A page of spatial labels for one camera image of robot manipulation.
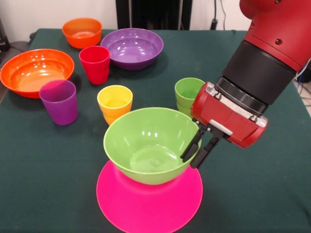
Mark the green cup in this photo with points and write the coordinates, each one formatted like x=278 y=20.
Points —
x=187 y=92

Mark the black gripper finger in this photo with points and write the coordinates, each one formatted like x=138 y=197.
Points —
x=193 y=148
x=205 y=151

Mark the red cup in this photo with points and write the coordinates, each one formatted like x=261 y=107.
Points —
x=94 y=70

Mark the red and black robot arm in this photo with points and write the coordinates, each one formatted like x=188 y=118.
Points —
x=267 y=68

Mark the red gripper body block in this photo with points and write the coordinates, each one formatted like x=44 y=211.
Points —
x=226 y=116

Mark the dark green tablecloth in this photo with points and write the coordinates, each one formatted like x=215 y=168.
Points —
x=48 y=182

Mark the purple bowl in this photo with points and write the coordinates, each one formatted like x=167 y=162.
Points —
x=132 y=51

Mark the green bowl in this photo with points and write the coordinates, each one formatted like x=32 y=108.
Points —
x=145 y=136

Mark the small orange bowl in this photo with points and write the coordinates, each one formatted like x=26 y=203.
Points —
x=82 y=38

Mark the yellow cup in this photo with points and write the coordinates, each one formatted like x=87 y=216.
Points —
x=114 y=99

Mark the purple cup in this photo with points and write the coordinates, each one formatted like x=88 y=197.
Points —
x=59 y=106

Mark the black pedestal foot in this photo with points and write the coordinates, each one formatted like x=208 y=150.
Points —
x=20 y=44

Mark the pink bowl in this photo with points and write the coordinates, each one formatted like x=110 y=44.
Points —
x=145 y=208

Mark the large orange bowl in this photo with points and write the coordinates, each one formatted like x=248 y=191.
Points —
x=31 y=70

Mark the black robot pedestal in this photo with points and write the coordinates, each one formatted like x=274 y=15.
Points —
x=155 y=14

